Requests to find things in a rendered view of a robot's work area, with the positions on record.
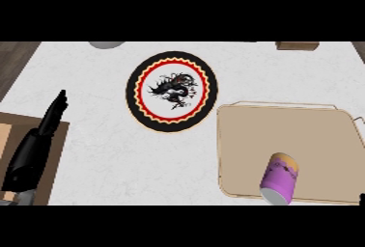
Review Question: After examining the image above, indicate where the beige wooden tray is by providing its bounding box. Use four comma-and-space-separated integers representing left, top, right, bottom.
216, 100, 365, 206

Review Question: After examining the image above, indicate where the small brown wooden block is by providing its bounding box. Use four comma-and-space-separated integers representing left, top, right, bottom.
275, 41, 321, 52

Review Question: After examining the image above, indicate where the grey round object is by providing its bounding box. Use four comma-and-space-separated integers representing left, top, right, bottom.
89, 41, 128, 50

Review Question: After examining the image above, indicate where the black rimmed dragon plate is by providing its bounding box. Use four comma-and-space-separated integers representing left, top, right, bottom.
125, 50, 221, 134

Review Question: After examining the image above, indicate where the purple can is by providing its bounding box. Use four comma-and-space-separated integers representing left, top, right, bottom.
259, 151, 302, 206

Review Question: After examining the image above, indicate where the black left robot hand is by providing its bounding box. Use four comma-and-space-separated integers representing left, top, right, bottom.
0, 89, 70, 194

